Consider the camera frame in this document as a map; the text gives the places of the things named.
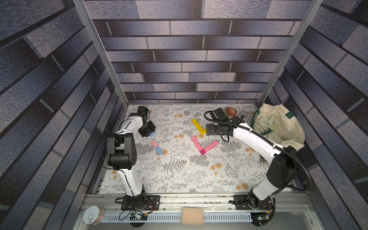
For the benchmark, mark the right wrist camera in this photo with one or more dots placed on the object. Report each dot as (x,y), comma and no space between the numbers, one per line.
(219,115)

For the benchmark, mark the cream tote bag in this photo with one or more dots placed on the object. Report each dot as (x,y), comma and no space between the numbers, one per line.
(279,125)

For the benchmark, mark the round red lid tin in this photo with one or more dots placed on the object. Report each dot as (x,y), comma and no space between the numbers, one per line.
(230,111)

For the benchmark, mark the pink block two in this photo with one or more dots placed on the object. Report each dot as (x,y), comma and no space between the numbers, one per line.
(208,148)

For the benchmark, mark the blue block three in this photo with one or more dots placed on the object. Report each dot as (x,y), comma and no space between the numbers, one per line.
(159,151)

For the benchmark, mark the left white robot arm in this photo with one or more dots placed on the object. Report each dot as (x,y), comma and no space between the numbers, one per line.
(122,152)

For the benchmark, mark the beige sponge pad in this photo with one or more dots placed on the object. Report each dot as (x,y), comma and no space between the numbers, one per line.
(192,216)

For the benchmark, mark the floral table mat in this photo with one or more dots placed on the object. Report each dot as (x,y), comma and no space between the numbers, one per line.
(231,166)

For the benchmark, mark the small white box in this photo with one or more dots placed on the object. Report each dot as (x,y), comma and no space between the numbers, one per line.
(243,115)

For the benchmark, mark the pink block one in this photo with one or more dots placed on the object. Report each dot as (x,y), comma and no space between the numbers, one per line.
(215,143)

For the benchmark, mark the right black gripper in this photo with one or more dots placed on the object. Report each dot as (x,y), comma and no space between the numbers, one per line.
(208,129)

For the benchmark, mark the pink block three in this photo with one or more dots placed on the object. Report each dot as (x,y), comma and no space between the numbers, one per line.
(198,146)

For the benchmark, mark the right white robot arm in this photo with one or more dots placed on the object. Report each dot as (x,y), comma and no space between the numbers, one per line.
(284,163)

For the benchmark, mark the pink block four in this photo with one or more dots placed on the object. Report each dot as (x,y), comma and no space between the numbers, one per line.
(154,144)

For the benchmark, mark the yellow block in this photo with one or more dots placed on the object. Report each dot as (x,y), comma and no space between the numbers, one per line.
(202,131)
(196,124)

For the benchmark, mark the pink block five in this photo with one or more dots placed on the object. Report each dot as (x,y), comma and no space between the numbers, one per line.
(194,140)

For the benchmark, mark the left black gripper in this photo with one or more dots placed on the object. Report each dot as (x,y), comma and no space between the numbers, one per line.
(153,129)

